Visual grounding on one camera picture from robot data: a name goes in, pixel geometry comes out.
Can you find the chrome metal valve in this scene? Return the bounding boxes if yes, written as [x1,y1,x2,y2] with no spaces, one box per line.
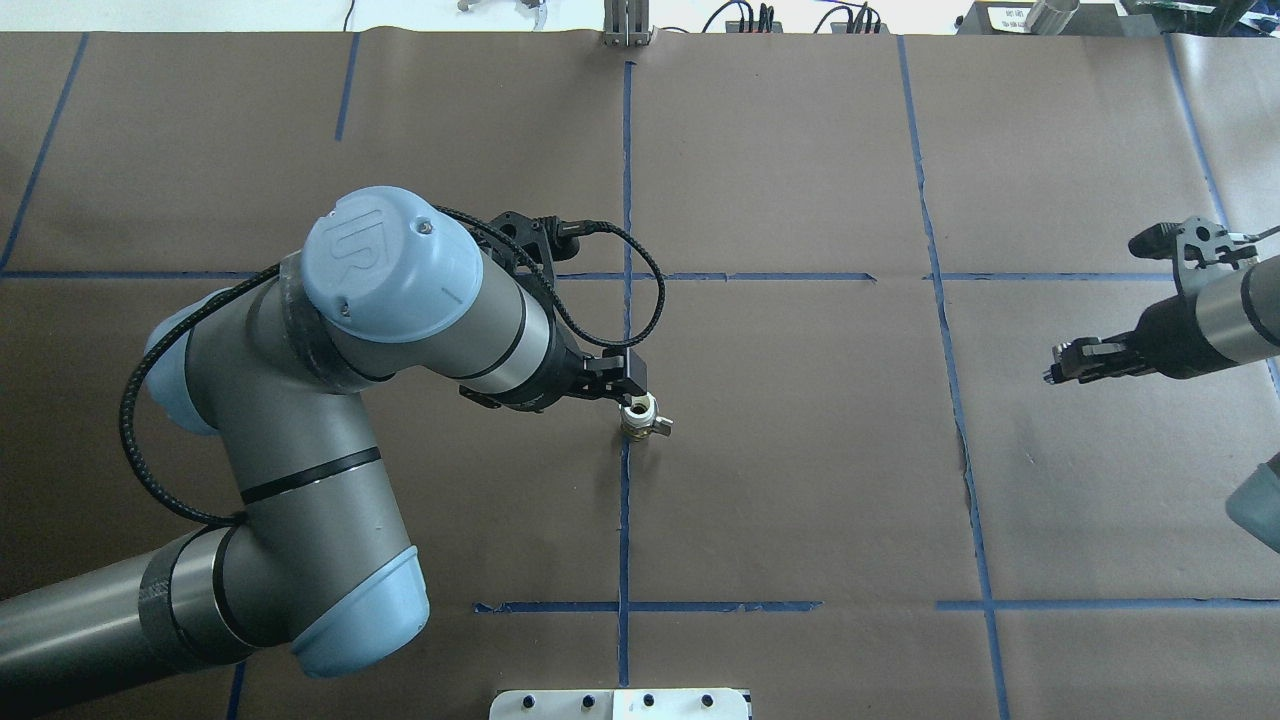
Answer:
[620,393,675,441]

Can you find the orange black connector block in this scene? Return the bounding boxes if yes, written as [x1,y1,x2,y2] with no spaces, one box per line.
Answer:
[699,1,783,35]

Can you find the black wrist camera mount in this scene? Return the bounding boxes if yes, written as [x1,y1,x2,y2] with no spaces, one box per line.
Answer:
[483,211,599,288]

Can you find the black braided cable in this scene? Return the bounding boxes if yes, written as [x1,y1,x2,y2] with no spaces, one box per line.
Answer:
[118,205,669,529]

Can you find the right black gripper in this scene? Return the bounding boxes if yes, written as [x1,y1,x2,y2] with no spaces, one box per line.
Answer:
[1042,296,1231,386]

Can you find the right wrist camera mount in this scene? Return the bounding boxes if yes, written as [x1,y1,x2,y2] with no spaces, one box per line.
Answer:
[1128,217,1276,300]

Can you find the aluminium frame post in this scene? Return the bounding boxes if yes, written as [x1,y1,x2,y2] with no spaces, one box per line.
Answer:
[602,0,654,47]

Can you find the black box under weight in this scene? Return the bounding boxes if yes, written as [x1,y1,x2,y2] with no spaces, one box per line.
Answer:
[954,1,1129,37]

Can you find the metal cylinder weight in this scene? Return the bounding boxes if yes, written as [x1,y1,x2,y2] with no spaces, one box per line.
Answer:
[1023,0,1082,36]

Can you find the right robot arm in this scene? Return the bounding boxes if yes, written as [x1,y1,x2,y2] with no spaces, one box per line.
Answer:
[1043,258,1279,386]

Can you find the white pillar with base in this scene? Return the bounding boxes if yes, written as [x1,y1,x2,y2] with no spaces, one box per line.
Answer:
[488,687,754,719]

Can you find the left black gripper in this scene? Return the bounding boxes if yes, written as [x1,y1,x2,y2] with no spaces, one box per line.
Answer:
[460,345,649,413]

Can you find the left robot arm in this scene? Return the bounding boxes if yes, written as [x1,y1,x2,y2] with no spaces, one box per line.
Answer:
[3,186,654,719]

